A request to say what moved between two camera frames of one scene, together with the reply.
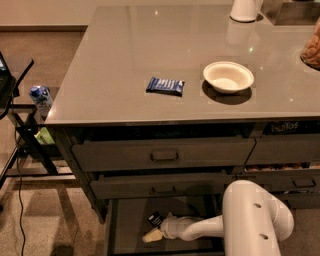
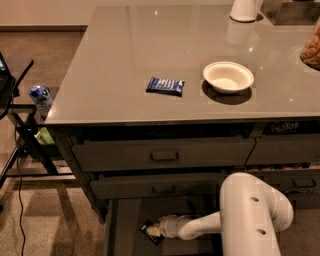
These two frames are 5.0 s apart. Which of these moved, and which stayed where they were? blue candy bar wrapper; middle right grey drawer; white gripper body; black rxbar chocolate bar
Moved: black rxbar chocolate bar
Stayed: middle right grey drawer; white gripper body; blue candy bar wrapper
